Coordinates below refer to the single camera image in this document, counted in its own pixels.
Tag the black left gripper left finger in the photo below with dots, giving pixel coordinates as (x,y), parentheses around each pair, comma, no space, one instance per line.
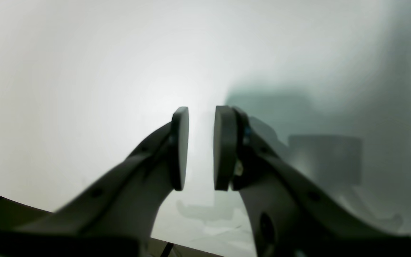
(114,216)

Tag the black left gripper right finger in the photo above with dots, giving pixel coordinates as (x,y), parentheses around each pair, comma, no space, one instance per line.
(289,215)

